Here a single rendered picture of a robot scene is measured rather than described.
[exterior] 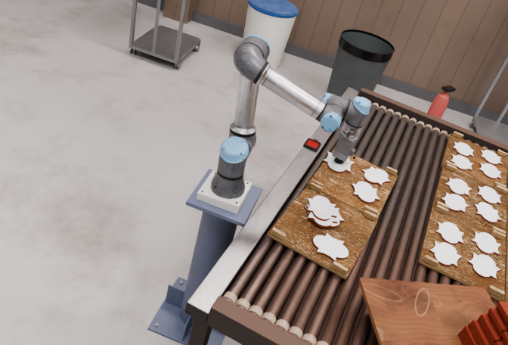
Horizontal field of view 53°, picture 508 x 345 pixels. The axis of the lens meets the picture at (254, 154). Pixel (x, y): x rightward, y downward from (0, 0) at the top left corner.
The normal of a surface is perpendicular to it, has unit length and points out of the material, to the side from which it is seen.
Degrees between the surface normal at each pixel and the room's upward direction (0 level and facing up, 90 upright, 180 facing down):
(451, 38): 90
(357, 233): 0
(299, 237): 0
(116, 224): 0
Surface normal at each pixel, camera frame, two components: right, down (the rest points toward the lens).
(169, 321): 0.22, -0.79
